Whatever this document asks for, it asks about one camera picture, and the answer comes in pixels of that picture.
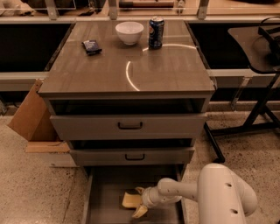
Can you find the grey drawer cabinet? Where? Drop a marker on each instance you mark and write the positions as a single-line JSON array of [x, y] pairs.
[[127, 80]]

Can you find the dark snack packet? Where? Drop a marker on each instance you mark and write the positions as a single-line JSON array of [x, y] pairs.
[[91, 47]]

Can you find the black side table stand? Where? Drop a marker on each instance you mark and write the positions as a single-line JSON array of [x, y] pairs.
[[261, 47]]

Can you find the blue soda can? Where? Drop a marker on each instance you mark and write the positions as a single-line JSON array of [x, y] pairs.
[[156, 31]]

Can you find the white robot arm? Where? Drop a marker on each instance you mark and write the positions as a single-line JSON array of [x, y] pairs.
[[222, 196]]

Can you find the yellow sponge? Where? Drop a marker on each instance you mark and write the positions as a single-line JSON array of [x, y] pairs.
[[131, 200]]

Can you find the black drawer handle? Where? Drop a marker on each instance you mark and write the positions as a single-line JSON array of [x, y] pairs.
[[130, 126], [134, 157]]

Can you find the grey bottom drawer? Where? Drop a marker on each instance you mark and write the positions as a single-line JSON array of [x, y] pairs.
[[107, 185]]

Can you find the brown cardboard box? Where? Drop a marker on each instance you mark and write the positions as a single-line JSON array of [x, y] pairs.
[[32, 122]]

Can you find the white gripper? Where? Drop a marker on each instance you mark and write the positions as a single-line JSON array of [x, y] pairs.
[[149, 197]]

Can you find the grey middle drawer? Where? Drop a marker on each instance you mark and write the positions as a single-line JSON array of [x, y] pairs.
[[153, 156]]

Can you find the grey drawer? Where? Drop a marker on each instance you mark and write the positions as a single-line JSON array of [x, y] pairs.
[[107, 185], [153, 156], [104, 127]]

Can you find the grey top drawer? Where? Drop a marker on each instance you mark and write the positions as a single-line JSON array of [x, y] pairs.
[[104, 127]]

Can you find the black middle drawer handle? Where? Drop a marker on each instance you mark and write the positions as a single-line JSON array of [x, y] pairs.
[[134, 157]]

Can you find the black top drawer handle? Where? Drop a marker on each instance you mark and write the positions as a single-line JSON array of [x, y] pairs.
[[130, 126]]

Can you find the white ceramic bowl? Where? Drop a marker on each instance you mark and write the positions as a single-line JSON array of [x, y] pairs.
[[129, 32]]

